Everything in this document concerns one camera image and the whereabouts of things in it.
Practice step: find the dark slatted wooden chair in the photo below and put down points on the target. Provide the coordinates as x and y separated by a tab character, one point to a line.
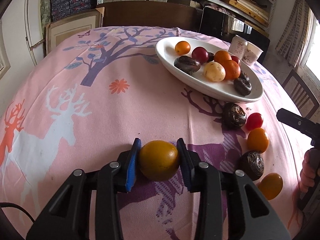
300	92

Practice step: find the small orange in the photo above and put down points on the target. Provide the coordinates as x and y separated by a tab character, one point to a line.
182	47

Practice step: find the stack of blue patterned boxes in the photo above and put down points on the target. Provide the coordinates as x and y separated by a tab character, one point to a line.
72	2

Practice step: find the white paper cup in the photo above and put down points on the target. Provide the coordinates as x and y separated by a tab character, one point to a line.
252	53

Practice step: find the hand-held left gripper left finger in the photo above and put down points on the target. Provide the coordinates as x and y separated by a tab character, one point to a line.
131	170

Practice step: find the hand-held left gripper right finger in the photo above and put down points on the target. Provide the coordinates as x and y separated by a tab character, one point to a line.
185	172

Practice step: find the large orange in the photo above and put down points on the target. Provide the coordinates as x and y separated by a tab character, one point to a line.
231	70
222	55
258	140
270	186

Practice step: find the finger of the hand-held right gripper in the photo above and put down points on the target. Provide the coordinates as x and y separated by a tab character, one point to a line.
295	121

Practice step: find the pink drink can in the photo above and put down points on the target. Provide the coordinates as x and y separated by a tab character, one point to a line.
237	46

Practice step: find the yellow-green plum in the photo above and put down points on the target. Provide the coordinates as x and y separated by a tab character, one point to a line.
158	163

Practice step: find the leaning white board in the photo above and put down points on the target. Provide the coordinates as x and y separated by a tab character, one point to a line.
35	17

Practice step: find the white framed window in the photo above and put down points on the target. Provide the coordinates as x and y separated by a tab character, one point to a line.
3	65

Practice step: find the pale yellow fruit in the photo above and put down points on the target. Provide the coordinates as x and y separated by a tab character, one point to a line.
214	71

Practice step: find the red plum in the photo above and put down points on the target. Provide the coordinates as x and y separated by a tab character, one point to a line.
254	121
235	59
200	55

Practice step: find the person's right hand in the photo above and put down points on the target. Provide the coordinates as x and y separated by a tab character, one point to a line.
307	173

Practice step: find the dark wooden cabinet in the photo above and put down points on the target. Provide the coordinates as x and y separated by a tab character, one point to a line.
150	15

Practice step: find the leaning picture frame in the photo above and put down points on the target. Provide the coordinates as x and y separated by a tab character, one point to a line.
72	30

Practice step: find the white oval plate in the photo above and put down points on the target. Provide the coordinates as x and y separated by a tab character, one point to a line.
170	55

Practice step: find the pink deer print tablecloth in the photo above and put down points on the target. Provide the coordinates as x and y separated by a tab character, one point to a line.
100	120

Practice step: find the brick pattern curtain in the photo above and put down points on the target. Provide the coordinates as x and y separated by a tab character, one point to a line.
292	35

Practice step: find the dark brown round fruit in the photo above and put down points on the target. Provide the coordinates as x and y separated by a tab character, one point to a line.
242	87
252	165
211	56
233	116
187	65
245	75

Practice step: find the bright window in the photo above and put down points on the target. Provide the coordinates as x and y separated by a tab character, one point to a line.
313	35

